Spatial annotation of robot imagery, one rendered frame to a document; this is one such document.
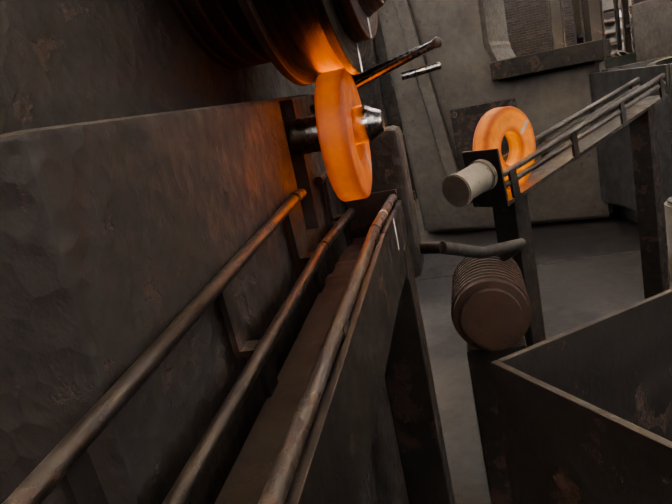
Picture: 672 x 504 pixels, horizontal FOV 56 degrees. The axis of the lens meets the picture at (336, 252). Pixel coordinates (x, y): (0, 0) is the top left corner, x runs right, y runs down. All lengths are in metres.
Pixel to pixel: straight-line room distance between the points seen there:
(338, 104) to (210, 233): 0.26
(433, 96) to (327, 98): 2.77
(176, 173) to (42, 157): 0.14
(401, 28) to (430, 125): 0.53
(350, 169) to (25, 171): 0.42
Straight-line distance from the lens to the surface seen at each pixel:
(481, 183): 1.13
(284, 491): 0.33
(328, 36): 0.64
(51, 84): 0.47
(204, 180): 0.51
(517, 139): 1.27
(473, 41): 3.43
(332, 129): 0.70
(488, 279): 1.05
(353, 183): 0.72
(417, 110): 3.52
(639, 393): 0.39
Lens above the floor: 0.86
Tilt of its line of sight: 13 degrees down
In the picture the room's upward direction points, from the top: 12 degrees counter-clockwise
